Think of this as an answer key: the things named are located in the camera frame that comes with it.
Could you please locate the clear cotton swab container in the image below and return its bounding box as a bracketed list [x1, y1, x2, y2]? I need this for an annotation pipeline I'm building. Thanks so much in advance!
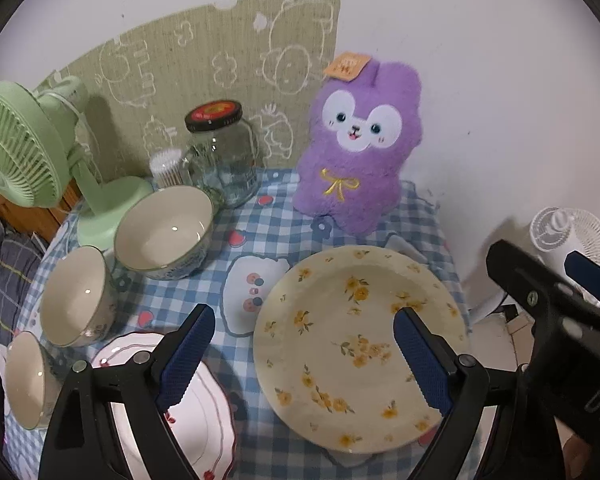
[149, 149, 193, 188]

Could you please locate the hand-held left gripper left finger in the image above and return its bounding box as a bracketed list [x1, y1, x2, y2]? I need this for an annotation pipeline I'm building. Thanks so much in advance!
[40, 304, 216, 480]

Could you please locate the white fan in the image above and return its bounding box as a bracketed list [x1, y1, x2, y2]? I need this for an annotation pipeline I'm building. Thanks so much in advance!
[467, 206, 600, 326]

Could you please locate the white scalloped plate red trim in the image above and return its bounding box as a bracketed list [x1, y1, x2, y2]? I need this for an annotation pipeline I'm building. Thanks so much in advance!
[90, 329, 237, 480]

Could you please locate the purple plush toy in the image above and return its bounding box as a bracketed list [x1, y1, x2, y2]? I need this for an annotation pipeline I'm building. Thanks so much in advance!
[292, 51, 425, 236]

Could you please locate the green desk fan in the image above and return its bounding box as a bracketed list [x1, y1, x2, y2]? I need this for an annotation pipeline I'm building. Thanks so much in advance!
[0, 76, 156, 247]

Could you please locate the green printed wall mat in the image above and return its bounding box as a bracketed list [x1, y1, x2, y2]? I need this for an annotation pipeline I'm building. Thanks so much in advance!
[32, 0, 342, 181]

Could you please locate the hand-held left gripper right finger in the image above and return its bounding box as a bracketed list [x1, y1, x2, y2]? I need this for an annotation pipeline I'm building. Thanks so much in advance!
[392, 307, 546, 480]

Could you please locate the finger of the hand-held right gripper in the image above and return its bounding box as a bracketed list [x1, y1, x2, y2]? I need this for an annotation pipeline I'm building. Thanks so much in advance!
[564, 250, 600, 311]
[486, 240, 600, 341]

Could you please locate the glass jar with black lid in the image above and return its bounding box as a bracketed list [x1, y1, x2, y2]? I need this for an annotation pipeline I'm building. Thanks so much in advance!
[184, 100, 261, 209]

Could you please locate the grey plaid blanket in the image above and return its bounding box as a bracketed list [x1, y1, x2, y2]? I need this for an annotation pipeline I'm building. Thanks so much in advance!
[0, 215, 46, 361]

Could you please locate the blue checkered printed tablecloth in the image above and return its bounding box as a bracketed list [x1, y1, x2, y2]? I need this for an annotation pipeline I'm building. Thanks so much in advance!
[2, 166, 473, 480]

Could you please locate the cream plate with yellow flowers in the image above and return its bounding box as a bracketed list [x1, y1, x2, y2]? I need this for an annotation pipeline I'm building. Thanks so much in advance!
[253, 246, 471, 455]

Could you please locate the cream bowl with blue flowers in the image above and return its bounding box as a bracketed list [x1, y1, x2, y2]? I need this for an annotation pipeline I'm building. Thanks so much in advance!
[113, 185, 216, 281]
[4, 331, 63, 431]
[39, 245, 120, 348]

